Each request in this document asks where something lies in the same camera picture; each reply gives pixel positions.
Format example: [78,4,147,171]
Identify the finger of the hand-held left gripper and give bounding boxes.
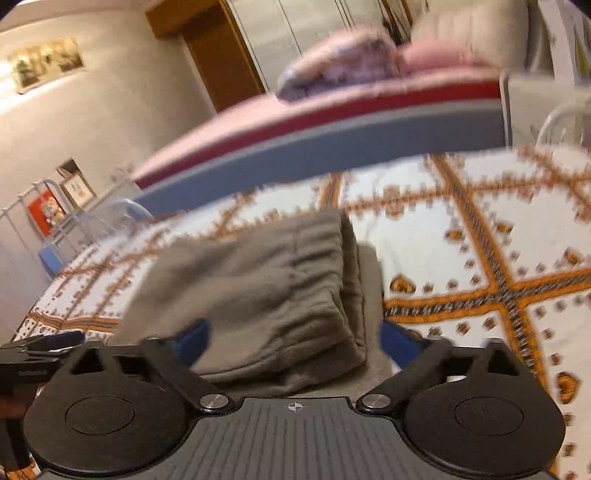
[0,330,87,364]

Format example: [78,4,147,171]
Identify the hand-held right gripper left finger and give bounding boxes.
[69,318,234,414]

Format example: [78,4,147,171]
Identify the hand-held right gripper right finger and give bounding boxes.
[355,320,525,414]

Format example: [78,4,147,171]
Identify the grey-brown fleece pants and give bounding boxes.
[117,208,393,398]

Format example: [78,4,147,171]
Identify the blue panel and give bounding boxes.
[39,244,66,280]

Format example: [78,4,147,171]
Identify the red picture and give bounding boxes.
[27,194,68,237]

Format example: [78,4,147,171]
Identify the white metal scrolled bed end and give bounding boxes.
[0,179,154,278]
[536,102,591,150]

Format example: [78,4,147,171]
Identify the orange heart patterned bedsheet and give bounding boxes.
[9,147,591,480]

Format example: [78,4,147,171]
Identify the framed picture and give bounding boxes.
[59,173,97,211]

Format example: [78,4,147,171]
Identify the grey bed side board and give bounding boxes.
[131,99,509,219]

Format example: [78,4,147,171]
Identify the pink bed with red side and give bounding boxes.
[131,65,504,191]

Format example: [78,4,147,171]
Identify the white bed end panel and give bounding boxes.
[501,69,591,149]

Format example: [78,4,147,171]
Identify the wooden door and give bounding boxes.
[145,0,267,114]

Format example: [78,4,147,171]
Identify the folded pink floral quilt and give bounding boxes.
[276,25,408,103]

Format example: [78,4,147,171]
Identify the pink pillow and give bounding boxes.
[401,39,495,75]

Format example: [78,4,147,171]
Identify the white wardrobe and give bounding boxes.
[226,0,416,93]

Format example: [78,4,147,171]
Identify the beige cushion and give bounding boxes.
[410,0,530,71]

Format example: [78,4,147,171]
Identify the white cardboard box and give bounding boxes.
[538,0,591,87]

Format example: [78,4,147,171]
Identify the wall poster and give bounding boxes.
[6,37,86,94]

